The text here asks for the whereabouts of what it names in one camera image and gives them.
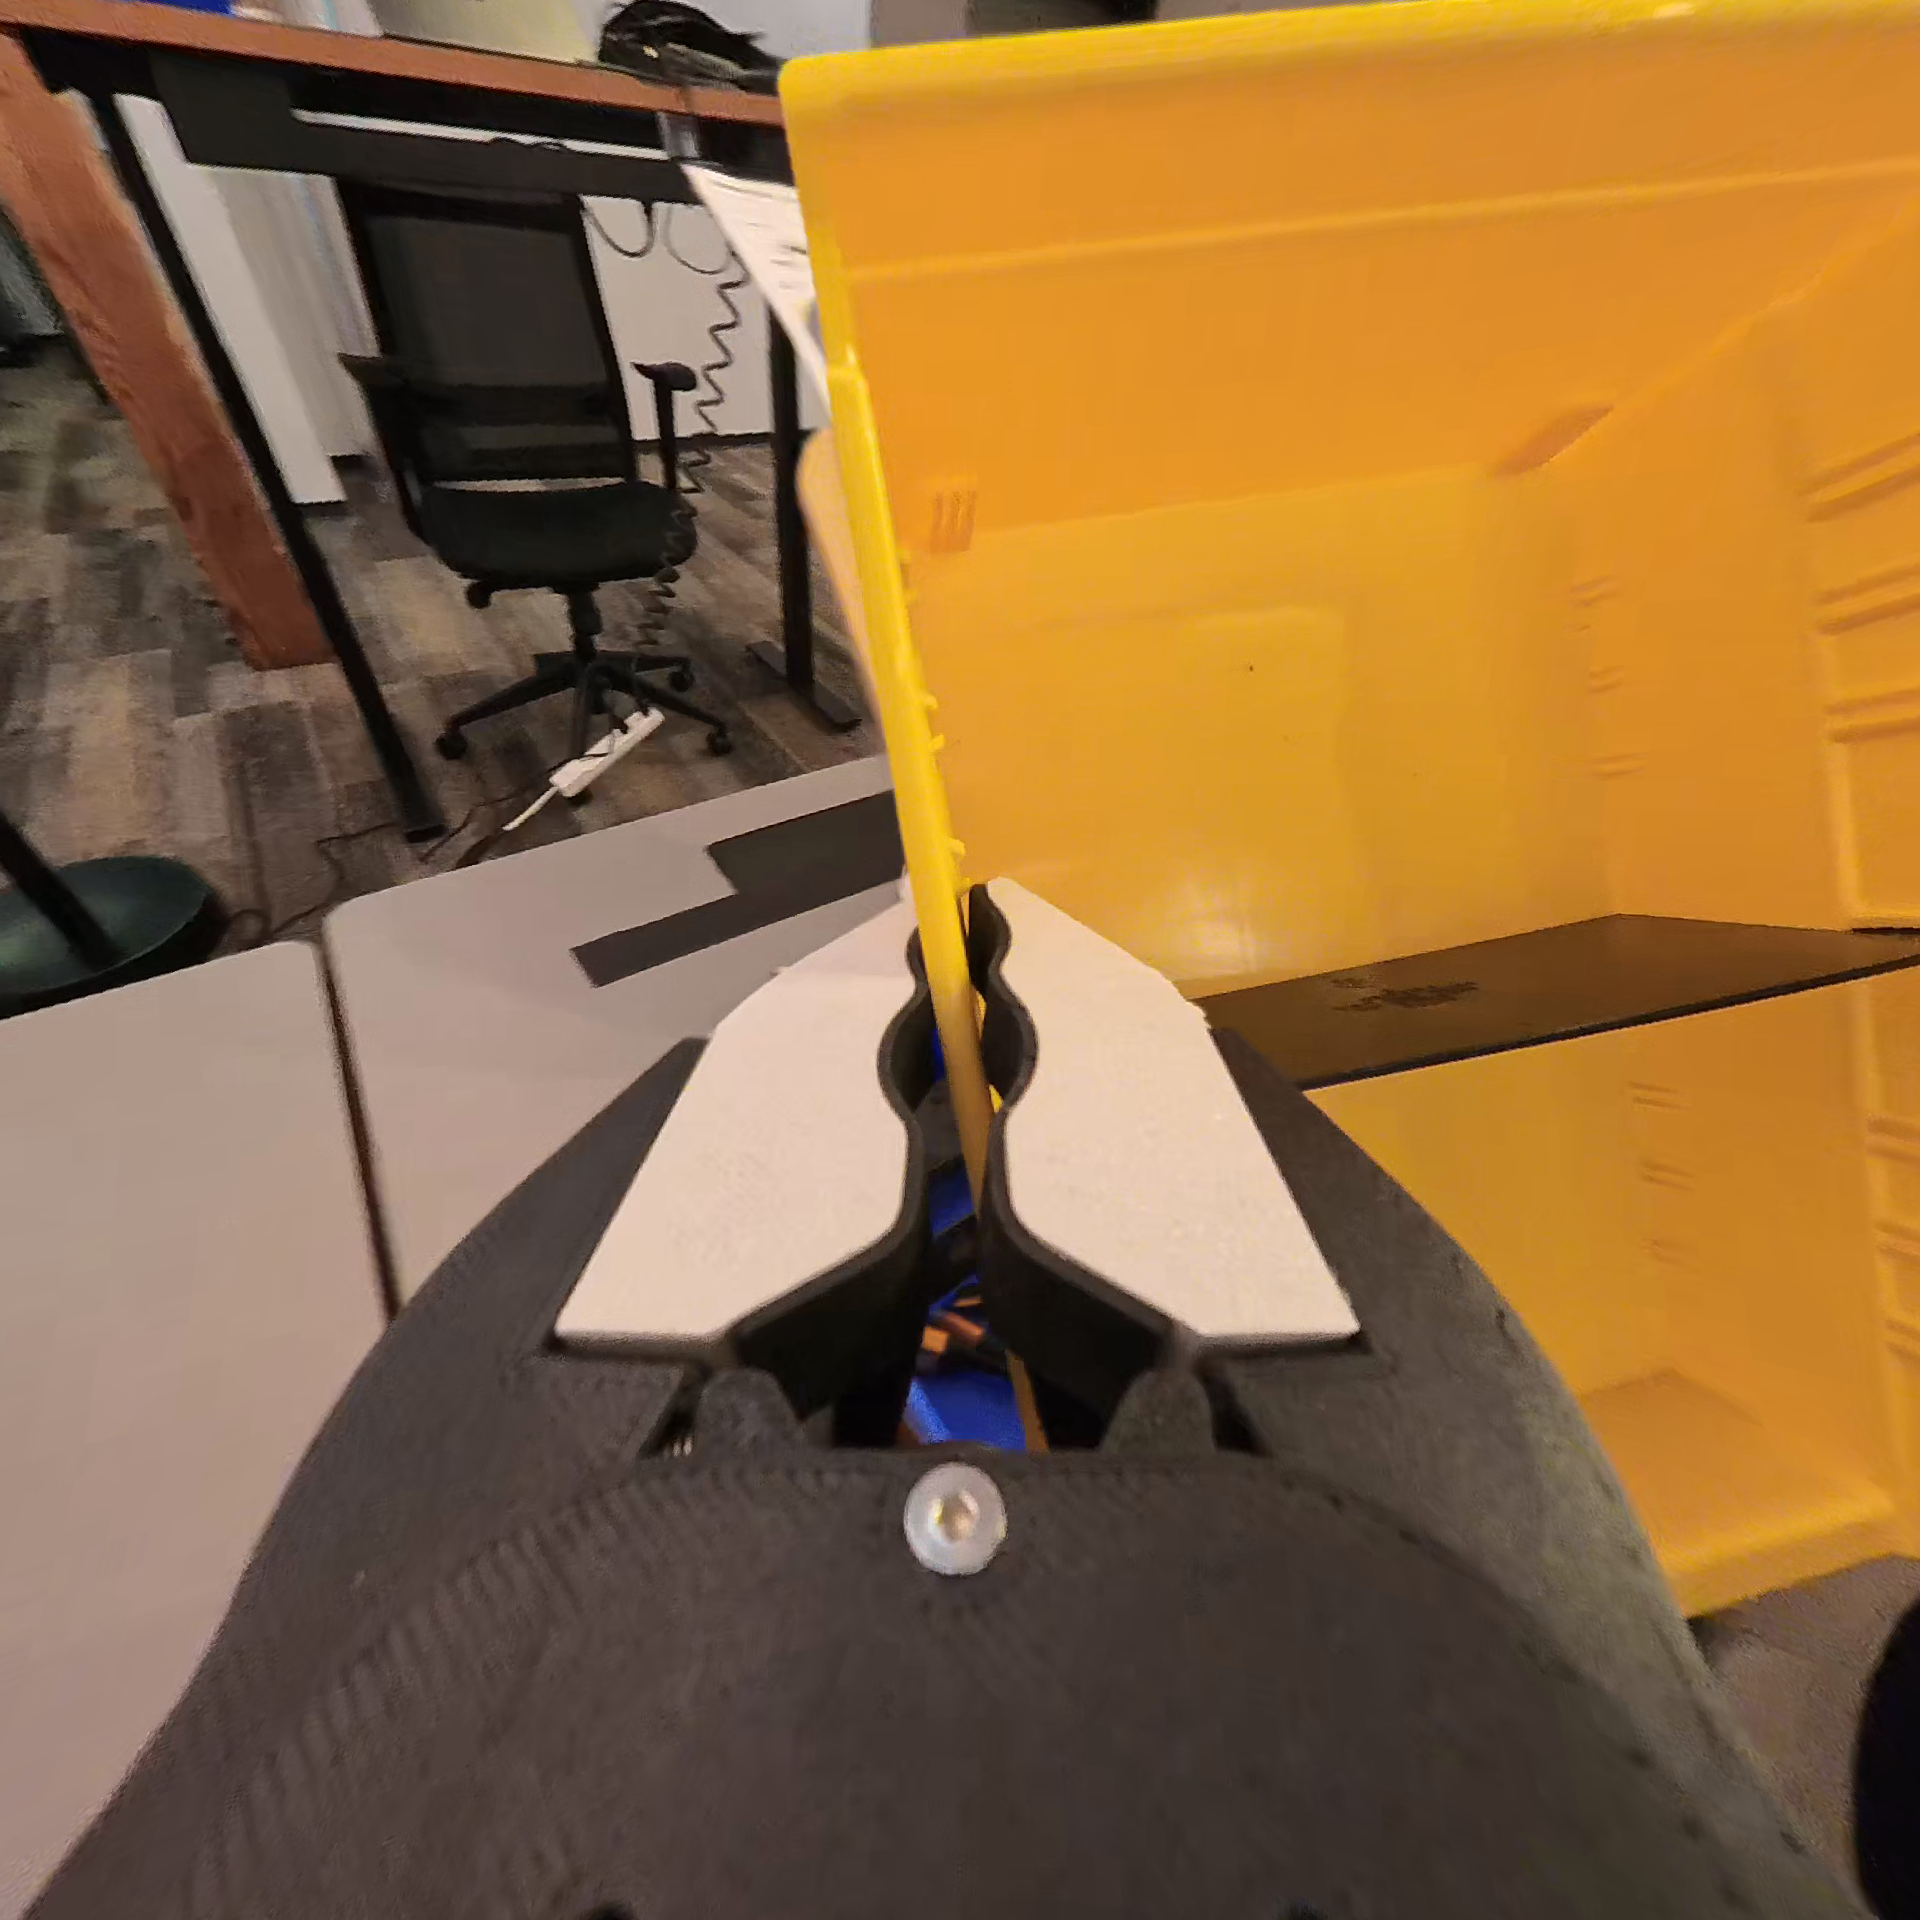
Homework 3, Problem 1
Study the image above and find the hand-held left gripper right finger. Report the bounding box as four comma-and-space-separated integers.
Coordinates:
970, 879, 1359, 1451

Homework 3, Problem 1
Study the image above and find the yellow plastic bin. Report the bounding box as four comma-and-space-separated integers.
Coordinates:
778, 0, 1920, 1619

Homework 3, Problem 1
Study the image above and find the white cabinet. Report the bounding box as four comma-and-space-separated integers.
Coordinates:
113, 93, 378, 506

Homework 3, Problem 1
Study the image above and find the black divider in yellow bin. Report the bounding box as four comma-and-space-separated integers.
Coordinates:
1191, 915, 1920, 1088

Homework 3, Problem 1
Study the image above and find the black tape strip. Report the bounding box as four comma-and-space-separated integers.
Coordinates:
573, 791, 905, 988

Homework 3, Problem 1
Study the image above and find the white paper sheet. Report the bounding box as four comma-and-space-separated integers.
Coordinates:
682, 165, 834, 426

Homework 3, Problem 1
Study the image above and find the wooden desk with black frame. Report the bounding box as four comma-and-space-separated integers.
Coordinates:
0, 0, 863, 840

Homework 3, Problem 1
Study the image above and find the blue plastic bin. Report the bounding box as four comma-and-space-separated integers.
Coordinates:
895, 1171, 1039, 1451

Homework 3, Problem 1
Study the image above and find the black bag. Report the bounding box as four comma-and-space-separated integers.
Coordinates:
599, 0, 782, 78

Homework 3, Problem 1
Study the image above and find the coiled cable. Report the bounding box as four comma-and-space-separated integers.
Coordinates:
643, 267, 751, 711

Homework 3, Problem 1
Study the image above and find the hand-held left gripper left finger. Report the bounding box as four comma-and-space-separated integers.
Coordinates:
556, 896, 940, 1444

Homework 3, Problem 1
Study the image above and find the white power strip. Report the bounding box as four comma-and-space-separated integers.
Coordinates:
503, 703, 666, 832

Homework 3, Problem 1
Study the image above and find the black mesh office chair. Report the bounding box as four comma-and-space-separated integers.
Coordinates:
342, 187, 737, 767

